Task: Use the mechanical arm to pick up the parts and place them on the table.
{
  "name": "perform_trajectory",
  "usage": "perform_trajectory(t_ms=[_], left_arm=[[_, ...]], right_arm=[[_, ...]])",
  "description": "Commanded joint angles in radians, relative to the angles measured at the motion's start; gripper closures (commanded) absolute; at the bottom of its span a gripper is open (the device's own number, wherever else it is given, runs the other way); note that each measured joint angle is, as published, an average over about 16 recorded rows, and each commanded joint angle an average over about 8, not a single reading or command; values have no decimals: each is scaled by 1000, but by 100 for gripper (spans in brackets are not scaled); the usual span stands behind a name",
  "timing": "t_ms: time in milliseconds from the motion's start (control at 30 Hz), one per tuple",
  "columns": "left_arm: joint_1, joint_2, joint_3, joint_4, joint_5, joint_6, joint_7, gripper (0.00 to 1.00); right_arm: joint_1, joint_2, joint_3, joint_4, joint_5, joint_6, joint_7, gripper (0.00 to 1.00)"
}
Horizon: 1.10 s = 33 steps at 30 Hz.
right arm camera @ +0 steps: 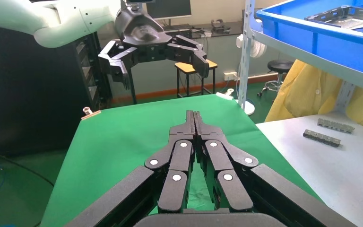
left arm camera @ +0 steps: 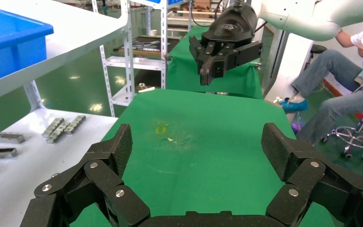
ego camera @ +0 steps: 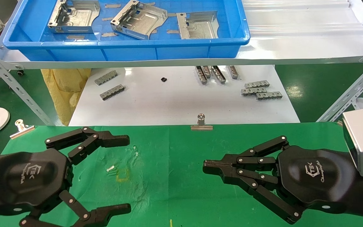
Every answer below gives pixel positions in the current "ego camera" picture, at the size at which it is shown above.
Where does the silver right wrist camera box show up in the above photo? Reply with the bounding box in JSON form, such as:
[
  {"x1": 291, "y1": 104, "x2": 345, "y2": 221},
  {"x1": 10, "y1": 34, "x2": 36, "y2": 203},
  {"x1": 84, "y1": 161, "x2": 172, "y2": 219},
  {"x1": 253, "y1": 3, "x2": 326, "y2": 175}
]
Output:
[{"x1": 342, "y1": 107, "x2": 363, "y2": 177}]

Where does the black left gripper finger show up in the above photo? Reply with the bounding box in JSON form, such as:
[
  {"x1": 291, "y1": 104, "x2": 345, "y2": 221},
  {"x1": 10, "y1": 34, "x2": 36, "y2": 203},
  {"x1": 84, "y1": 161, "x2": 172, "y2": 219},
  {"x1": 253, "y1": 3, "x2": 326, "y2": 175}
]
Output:
[{"x1": 45, "y1": 127, "x2": 130, "y2": 166}]

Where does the blue plastic bin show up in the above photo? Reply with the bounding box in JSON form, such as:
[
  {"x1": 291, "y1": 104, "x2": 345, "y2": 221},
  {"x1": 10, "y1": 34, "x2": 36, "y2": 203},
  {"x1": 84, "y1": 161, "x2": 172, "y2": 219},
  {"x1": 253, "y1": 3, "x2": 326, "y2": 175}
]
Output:
[{"x1": 3, "y1": 0, "x2": 251, "y2": 62}]

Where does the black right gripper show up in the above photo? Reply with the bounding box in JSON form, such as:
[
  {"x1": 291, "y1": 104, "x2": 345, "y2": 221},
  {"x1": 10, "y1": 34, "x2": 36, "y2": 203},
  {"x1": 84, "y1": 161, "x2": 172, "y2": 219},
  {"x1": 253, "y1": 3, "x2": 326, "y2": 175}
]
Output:
[{"x1": 203, "y1": 136, "x2": 357, "y2": 224}]

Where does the green cloth mat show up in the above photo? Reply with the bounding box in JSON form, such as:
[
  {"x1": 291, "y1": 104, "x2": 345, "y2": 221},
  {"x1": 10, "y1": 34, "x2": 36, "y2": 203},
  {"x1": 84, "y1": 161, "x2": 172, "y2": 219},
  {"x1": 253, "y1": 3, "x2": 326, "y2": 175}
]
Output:
[{"x1": 0, "y1": 122, "x2": 363, "y2": 227}]

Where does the silver sheet metal bracket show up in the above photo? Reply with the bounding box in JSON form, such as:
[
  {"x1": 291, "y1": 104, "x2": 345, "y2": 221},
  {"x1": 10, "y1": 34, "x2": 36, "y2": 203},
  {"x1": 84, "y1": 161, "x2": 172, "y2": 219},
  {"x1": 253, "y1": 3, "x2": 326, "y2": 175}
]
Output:
[
  {"x1": 110, "y1": 0, "x2": 169, "y2": 40},
  {"x1": 47, "y1": 0, "x2": 101, "y2": 34},
  {"x1": 176, "y1": 11, "x2": 219, "y2": 40}
]

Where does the silver binder clip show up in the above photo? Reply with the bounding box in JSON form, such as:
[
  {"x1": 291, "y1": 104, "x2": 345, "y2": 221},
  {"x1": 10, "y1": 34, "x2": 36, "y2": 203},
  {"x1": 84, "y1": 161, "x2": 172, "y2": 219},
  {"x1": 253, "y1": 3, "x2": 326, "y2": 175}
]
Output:
[
  {"x1": 9, "y1": 119, "x2": 35, "y2": 140},
  {"x1": 190, "y1": 113, "x2": 214, "y2": 131}
]

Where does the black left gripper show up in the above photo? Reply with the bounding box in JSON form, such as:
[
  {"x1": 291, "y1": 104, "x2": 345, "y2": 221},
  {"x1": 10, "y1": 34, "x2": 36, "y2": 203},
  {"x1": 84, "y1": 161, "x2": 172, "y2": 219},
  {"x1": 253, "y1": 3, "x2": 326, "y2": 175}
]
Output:
[{"x1": 0, "y1": 148, "x2": 132, "y2": 227}]

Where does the white metal shelf rack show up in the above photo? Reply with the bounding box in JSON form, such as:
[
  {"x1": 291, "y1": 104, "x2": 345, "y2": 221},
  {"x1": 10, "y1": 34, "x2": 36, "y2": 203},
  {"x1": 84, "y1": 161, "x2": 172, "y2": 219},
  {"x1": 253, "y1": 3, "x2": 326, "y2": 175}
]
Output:
[{"x1": 0, "y1": 0, "x2": 363, "y2": 126}]

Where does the yellow woven bag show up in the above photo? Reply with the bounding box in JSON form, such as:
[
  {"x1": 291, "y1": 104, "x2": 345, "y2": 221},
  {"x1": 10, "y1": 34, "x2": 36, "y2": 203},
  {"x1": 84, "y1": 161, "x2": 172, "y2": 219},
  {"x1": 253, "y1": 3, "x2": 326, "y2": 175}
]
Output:
[{"x1": 41, "y1": 68, "x2": 92, "y2": 126}]

